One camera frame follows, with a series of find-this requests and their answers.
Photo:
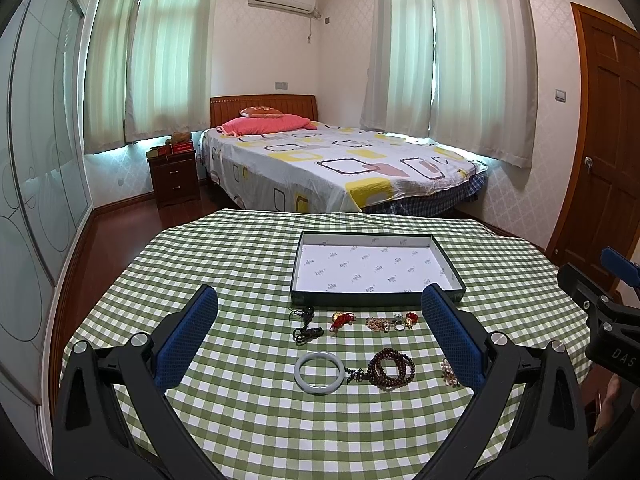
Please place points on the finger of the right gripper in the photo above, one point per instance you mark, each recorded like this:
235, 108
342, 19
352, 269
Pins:
622, 268

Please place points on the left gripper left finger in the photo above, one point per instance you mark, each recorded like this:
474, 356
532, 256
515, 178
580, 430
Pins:
179, 336

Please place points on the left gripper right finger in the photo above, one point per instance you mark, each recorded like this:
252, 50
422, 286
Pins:
459, 335

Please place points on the rose gold pearl brooch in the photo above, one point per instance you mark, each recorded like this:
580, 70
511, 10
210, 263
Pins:
450, 379

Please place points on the red knot gold charm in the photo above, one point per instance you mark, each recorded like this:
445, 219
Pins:
340, 319

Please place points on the pale jade bangle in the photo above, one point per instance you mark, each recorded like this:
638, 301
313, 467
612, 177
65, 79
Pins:
319, 373

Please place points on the small red gold charm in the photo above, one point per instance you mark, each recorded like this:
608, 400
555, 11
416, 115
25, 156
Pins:
410, 320

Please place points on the person right hand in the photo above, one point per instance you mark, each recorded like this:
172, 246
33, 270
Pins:
606, 417

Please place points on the brown wooden door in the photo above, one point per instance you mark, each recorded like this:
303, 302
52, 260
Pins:
601, 204

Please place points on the green white checkered tablecloth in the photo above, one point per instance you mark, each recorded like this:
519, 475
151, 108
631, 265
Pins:
239, 398

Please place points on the dark green tray box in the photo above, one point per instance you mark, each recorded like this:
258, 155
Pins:
370, 270

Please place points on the dark wooden nightstand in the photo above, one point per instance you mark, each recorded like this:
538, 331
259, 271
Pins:
174, 178

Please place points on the red boxes on nightstand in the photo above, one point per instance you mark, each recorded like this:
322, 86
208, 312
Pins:
176, 144

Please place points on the glass sliding wardrobe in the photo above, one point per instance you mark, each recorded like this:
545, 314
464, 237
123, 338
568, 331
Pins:
44, 196

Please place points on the pink pillow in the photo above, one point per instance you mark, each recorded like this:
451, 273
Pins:
243, 126

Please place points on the bed with patterned sheet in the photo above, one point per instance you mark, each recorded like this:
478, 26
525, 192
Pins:
339, 169

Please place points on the red patterned pillow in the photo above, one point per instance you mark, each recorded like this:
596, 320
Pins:
260, 112

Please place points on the left white curtain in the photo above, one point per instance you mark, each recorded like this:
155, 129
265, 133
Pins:
147, 72

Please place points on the white curtain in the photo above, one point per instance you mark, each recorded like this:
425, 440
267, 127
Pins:
147, 72
460, 72

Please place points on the right white curtain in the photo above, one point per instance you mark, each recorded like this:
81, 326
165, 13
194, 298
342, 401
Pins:
460, 72

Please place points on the wall light switch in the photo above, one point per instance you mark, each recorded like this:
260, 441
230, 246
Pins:
560, 95

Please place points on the wall outlet above bed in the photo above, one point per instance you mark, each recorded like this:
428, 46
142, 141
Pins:
281, 85

